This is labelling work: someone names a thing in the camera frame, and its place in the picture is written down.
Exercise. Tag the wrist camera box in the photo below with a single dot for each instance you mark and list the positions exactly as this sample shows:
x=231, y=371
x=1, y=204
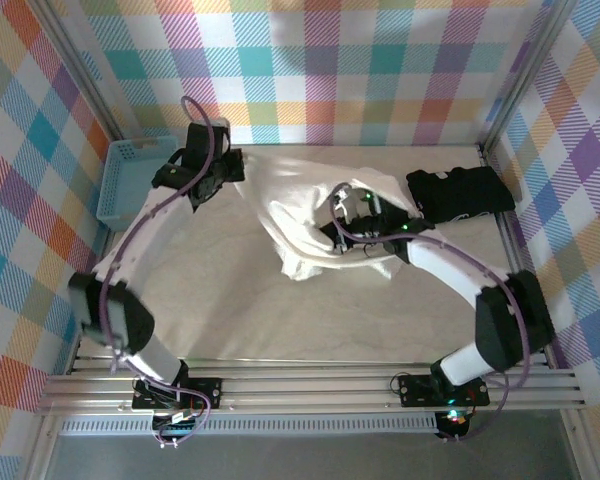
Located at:
x=352, y=202
x=219, y=121

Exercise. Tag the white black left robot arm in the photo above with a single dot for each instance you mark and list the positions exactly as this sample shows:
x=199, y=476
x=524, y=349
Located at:
x=145, y=240

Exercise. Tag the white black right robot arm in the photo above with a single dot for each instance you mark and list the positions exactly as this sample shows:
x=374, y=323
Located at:
x=450, y=270

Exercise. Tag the aluminium frame post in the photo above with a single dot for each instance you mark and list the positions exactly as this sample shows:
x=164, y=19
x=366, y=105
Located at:
x=80, y=75
x=525, y=70

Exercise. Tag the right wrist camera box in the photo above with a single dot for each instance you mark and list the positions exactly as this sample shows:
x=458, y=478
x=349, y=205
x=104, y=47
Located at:
x=352, y=202

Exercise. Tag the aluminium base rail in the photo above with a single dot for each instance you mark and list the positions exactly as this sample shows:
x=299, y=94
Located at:
x=305, y=390

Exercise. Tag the blue perforated plastic basket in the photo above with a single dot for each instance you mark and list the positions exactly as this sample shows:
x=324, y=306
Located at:
x=125, y=185

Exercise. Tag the white t-shirt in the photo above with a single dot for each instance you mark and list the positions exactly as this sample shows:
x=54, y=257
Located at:
x=290, y=200

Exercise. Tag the folded black t-shirt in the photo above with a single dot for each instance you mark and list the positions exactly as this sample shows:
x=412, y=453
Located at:
x=460, y=195

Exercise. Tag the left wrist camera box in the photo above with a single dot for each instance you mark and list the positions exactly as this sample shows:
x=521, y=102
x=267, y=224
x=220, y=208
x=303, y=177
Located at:
x=219, y=121

